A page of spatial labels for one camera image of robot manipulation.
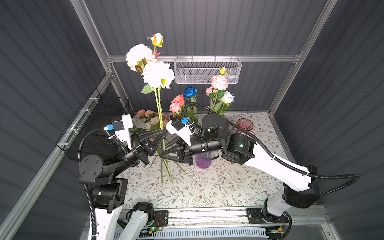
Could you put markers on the bunch of artificial flowers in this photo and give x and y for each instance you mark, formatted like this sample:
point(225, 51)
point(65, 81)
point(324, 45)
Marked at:
point(147, 121)

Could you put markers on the pink cream peony spray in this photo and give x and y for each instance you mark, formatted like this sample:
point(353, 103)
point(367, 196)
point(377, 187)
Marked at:
point(219, 84)

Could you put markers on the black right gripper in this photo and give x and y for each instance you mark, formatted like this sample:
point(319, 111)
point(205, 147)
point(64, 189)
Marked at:
point(183, 152)

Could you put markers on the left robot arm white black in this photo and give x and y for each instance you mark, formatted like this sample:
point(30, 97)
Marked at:
point(106, 192)

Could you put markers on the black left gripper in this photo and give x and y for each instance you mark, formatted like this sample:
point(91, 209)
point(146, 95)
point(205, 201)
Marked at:
point(151, 148)

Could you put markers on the blue rose stem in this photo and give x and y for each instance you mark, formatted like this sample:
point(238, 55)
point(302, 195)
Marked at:
point(191, 94)

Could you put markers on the white wire mesh basket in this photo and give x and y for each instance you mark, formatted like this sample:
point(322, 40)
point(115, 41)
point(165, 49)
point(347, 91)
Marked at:
point(200, 71)

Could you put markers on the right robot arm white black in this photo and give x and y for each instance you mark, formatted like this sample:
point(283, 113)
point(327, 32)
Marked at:
point(218, 134)

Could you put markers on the red glass vase with ribbon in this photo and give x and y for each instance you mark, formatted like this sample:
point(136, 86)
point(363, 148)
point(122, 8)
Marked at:
point(245, 124)

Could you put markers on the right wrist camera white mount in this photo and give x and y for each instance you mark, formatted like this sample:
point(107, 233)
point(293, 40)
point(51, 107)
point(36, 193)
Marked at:
point(182, 128)

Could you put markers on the white peony spray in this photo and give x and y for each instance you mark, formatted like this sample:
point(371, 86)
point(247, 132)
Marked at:
point(157, 75)

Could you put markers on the light pink rose stem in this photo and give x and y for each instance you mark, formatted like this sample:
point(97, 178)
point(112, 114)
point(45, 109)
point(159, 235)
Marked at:
point(175, 108)

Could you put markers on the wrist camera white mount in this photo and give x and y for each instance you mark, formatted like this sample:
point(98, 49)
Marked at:
point(182, 128)
point(120, 128)

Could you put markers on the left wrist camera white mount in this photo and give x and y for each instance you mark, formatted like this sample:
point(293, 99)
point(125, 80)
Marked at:
point(120, 128)

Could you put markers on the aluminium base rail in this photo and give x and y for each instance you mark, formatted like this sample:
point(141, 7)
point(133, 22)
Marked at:
point(227, 222)

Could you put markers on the pink red rose stem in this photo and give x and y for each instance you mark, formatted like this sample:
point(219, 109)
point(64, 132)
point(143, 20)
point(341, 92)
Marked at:
point(179, 99)

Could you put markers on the blue purple glass vase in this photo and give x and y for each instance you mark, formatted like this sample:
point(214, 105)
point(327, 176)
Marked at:
point(204, 161)

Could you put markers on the white rose stem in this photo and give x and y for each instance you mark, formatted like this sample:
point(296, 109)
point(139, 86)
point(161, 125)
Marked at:
point(226, 101)

